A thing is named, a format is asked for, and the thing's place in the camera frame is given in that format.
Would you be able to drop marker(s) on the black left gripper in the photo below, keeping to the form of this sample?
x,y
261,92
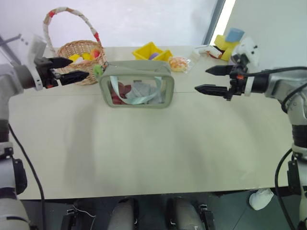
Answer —
x,y
44,72

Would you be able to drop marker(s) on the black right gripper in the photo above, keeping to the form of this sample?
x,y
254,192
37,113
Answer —
x,y
238,83

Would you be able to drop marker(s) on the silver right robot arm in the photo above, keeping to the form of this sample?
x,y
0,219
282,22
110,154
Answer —
x,y
275,83

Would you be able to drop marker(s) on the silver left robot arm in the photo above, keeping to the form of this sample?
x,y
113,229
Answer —
x,y
9,80

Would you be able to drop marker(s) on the clear green toiletry pouch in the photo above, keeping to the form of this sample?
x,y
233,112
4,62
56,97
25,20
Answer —
x,y
136,65

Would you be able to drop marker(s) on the yellow white toy fruit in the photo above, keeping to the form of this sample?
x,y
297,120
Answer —
x,y
86,56

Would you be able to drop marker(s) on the green plush zipper charm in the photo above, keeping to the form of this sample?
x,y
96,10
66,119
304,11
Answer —
x,y
98,70

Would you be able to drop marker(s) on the white handheld device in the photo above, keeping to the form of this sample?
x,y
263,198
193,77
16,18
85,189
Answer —
x,y
204,51

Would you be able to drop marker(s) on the orange pink toy peach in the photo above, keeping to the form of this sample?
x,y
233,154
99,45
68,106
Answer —
x,y
95,53

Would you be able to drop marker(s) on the clear bag of orange snacks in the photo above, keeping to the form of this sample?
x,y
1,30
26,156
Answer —
x,y
178,63

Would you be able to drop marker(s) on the blue foam block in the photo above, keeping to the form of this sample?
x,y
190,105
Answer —
x,y
235,35

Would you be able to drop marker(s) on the dark red cloth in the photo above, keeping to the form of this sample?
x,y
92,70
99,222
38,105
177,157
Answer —
x,y
123,89

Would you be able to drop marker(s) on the purple toy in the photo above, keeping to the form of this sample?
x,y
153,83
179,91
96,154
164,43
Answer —
x,y
154,55

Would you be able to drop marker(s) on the grey cloth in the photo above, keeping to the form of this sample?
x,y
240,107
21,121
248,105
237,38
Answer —
x,y
140,89

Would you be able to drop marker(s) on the yellow plastic bin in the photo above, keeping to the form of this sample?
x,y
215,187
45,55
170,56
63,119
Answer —
x,y
144,51

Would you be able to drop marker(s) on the grey rounded robot leg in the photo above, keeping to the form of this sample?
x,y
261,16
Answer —
x,y
123,215
184,215

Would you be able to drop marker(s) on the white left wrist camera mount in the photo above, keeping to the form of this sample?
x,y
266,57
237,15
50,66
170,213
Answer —
x,y
36,49

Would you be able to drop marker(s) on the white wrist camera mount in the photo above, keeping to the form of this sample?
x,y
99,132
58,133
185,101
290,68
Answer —
x,y
36,49
249,50

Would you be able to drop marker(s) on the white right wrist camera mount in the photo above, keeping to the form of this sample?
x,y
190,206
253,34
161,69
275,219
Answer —
x,y
249,50

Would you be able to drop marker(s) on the grey metal frame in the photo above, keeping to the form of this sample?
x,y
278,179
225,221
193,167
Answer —
x,y
7,42

